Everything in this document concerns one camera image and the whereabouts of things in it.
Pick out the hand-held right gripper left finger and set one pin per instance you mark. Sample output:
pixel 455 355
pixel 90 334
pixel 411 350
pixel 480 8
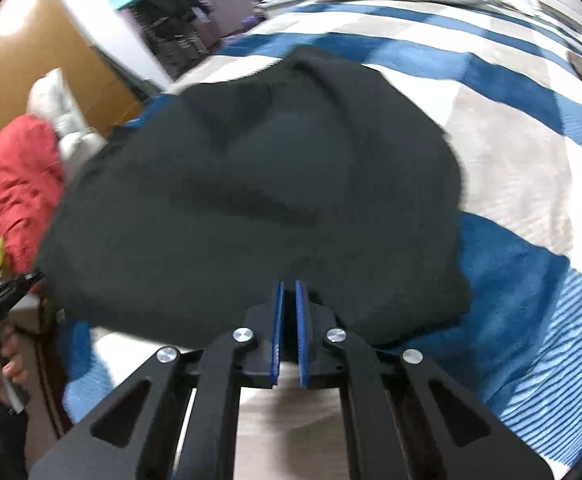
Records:
pixel 278 332

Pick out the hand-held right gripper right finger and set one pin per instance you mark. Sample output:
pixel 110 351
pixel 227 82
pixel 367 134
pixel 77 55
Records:
pixel 302 332

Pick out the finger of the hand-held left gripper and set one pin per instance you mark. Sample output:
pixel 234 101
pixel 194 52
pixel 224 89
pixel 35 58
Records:
pixel 26 282

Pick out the black zip jacket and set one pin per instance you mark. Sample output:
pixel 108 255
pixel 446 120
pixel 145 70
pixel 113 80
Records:
pixel 251 195

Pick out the person's left hand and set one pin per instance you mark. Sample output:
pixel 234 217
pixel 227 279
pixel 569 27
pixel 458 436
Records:
pixel 13 360

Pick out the red puffer jacket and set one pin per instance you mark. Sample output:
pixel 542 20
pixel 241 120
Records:
pixel 21 190

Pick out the white garment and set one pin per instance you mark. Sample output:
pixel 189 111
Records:
pixel 63 110

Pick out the wooden wardrobe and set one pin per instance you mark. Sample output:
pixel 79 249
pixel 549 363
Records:
pixel 31 35

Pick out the blue striped blanket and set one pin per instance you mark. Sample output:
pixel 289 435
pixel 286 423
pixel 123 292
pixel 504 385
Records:
pixel 511 160

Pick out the black jacket on rack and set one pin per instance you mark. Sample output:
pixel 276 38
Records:
pixel 176 45

